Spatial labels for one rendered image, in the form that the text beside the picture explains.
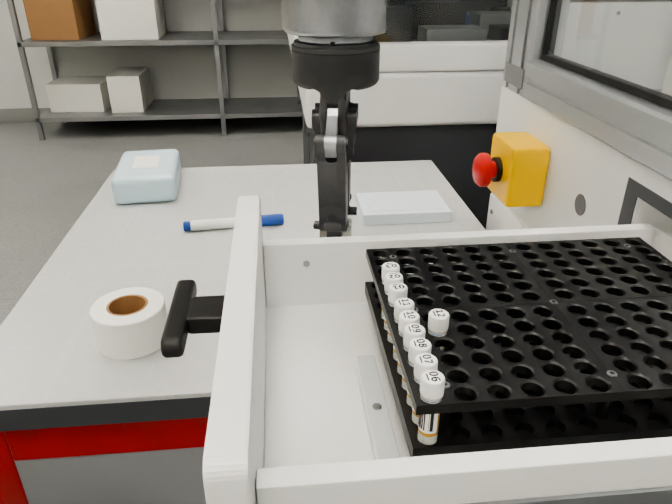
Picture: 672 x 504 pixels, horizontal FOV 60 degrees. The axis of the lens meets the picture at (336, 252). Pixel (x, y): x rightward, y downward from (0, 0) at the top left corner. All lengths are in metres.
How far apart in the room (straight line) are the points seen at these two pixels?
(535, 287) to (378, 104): 0.78
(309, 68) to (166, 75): 4.13
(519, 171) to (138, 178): 0.55
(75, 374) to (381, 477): 0.38
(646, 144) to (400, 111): 0.69
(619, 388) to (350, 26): 0.31
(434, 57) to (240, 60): 3.44
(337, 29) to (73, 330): 0.40
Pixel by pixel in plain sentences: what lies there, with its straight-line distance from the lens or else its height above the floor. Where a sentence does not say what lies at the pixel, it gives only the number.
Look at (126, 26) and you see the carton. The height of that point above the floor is 0.70.
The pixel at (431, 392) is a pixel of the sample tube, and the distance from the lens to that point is 0.30.
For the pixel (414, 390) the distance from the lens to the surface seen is 0.31.
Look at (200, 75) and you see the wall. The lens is 4.57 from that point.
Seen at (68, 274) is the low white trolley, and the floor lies 0.76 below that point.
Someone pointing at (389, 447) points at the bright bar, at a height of 0.85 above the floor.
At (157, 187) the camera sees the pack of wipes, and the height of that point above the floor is 0.79.
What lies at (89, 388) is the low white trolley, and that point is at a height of 0.76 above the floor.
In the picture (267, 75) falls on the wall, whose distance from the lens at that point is 4.54.
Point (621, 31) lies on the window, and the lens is 0.63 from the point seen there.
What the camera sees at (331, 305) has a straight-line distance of 0.50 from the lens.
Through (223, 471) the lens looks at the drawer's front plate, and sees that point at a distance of 0.24.
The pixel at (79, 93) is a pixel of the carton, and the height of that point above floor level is 0.28.
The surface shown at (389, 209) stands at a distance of 0.84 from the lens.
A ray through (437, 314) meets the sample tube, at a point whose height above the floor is 0.91.
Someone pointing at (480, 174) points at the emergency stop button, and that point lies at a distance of 0.70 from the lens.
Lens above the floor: 1.10
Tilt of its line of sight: 27 degrees down
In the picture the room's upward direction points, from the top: straight up
